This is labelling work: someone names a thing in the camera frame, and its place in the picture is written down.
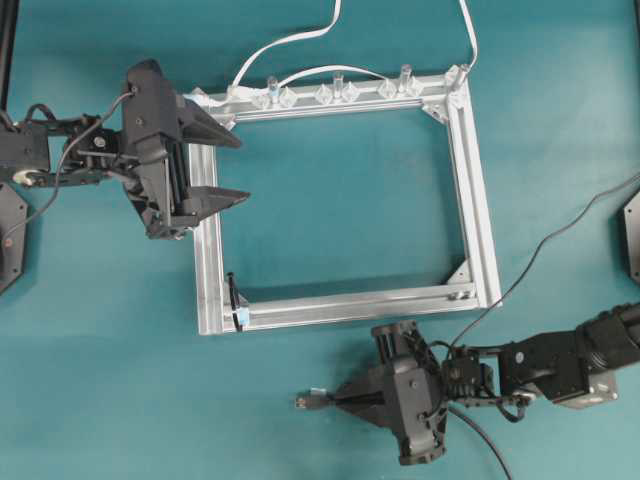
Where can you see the clear post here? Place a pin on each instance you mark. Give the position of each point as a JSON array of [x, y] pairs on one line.
[[404, 78], [337, 86], [273, 91]]

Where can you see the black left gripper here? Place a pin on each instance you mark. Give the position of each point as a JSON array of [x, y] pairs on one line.
[[156, 122]]

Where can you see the blue zip tie mount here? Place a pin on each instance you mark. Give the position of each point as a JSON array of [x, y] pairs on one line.
[[243, 316]]

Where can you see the clear post middle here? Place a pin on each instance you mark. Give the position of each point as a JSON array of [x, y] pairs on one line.
[[337, 86]]

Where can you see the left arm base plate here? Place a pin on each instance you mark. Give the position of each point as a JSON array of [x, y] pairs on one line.
[[13, 211]]

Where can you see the black zip tie loop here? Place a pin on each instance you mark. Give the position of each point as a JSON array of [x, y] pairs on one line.
[[234, 302]]

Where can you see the aluminium extrusion frame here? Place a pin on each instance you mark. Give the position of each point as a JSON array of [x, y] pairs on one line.
[[373, 207]]

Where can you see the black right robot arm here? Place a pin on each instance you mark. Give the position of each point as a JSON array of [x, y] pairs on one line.
[[568, 368]]

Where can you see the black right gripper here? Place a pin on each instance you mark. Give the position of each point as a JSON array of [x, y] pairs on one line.
[[404, 394]]

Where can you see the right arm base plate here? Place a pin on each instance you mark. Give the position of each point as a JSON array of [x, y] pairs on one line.
[[628, 226]]

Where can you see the clear post left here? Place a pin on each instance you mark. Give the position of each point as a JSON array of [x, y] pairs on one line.
[[273, 91]]

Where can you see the clear post right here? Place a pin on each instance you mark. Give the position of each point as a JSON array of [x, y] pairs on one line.
[[404, 78]]

